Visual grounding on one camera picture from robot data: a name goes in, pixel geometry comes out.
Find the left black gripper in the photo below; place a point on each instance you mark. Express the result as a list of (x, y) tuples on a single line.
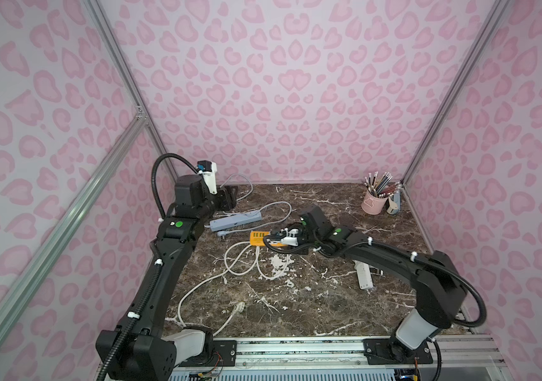
[(224, 197)]

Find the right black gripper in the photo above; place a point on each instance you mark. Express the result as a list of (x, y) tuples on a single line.
[(295, 233)]

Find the light blue power strip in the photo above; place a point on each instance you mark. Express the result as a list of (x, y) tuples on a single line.
[(235, 220)]

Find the white power strip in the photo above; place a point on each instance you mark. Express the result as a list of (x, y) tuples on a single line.
[(365, 280)]

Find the orange power strip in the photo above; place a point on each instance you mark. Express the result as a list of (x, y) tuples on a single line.
[(257, 238)]

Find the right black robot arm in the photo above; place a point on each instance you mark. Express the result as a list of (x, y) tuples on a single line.
[(443, 297)]

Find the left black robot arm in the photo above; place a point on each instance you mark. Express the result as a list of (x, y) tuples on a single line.
[(137, 349)]

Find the pink pencil cup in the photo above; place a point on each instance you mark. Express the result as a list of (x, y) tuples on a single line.
[(373, 205)]

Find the bundle of pencils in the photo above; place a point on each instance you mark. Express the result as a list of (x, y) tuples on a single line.
[(381, 185)]

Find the blue beige pencil sharpener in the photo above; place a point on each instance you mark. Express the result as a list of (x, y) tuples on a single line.
[(394, 203)]

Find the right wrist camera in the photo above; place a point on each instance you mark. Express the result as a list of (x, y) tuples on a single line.
[(289, 237)]

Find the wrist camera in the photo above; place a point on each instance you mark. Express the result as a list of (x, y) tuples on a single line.
[(208, 170), (289, 237)]

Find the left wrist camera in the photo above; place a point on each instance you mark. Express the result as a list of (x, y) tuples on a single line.
[(208, 170)]

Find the aluminium front rail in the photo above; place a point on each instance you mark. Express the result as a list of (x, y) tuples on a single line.
[(462, 352)]

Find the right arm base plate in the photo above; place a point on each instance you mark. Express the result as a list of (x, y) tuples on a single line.
[(389, 351)]

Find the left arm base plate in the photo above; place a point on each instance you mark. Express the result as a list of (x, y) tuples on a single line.
[(220, 352)]

